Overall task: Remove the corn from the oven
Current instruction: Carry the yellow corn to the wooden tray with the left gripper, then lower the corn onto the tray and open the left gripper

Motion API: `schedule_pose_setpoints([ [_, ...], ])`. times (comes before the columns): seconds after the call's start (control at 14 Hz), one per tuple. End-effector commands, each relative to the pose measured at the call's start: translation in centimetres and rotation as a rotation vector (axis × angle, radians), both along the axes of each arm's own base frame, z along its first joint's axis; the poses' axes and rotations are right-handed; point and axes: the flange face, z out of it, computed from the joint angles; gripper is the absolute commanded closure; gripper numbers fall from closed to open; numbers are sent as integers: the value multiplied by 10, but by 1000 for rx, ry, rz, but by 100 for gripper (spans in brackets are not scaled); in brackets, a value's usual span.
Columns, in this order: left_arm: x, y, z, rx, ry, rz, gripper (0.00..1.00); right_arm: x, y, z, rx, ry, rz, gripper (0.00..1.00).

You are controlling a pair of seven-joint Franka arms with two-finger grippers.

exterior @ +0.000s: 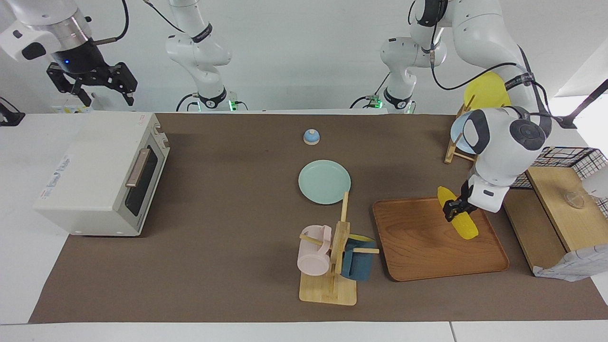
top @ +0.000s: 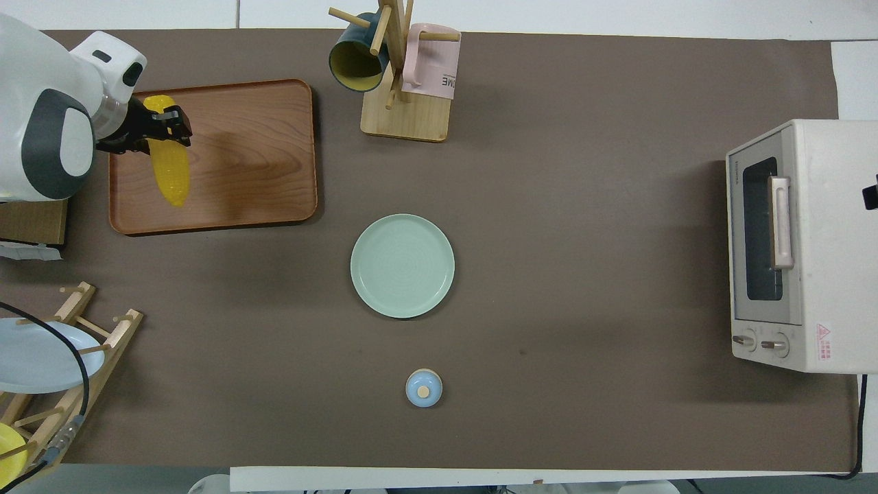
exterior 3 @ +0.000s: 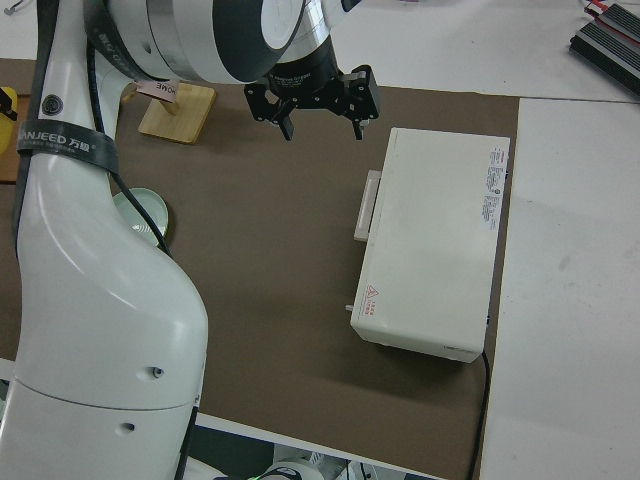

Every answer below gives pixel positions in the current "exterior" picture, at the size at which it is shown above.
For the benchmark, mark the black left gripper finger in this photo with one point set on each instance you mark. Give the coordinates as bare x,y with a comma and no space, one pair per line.
465,213
453,209

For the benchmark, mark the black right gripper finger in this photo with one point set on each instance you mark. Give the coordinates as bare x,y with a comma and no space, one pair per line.
126,80
64,81

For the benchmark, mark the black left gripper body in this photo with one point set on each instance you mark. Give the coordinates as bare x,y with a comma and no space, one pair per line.
464,199

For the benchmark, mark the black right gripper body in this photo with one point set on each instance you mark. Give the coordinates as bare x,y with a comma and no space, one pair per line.
78,61

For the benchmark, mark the yellow corn cob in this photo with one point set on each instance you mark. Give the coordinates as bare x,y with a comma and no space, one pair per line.
468,230

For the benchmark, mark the glass oven door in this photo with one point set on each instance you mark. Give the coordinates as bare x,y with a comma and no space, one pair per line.
151,179

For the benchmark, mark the mint green plate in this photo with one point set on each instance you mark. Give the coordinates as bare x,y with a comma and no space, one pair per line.
323,183

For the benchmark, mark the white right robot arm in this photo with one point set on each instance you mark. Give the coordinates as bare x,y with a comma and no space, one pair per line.
194,52

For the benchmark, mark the white toaster oven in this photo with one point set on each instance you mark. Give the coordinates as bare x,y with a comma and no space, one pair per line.
85,166

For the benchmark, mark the white yellow box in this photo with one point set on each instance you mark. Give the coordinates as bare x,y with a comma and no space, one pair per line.
71,109

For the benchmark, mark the wooden plate rack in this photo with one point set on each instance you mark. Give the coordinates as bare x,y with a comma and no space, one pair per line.
449,154

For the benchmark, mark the light blue plate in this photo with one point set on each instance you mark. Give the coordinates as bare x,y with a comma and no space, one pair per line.
463,149

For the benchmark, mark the brown wooden tray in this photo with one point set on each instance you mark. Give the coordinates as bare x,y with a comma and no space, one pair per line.
427,251

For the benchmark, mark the black device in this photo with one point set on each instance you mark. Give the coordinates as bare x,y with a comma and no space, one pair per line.
9,118

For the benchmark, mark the wooden box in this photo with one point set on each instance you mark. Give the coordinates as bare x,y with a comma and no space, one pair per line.
560,213

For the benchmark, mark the yellow plate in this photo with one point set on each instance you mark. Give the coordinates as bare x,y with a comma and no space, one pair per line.
484,92

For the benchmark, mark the dark teal mug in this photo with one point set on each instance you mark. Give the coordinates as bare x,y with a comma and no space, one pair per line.
358,266

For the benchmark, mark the clear glass cup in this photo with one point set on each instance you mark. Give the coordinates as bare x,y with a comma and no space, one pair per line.
575,199

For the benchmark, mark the white rounded object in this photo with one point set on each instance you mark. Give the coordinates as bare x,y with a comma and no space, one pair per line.
596,183

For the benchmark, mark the wooden mug tree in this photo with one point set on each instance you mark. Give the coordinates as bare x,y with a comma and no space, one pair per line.
327,289

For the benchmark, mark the pink mug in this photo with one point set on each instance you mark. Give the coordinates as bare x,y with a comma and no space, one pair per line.
311,259

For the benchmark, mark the small blue call bell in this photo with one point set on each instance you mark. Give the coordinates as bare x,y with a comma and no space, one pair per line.
311,137

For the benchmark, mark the brown table mat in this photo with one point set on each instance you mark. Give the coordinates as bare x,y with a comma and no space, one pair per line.
237,237

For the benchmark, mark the black camera stand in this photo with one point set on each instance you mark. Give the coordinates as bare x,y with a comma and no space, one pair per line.
567,122

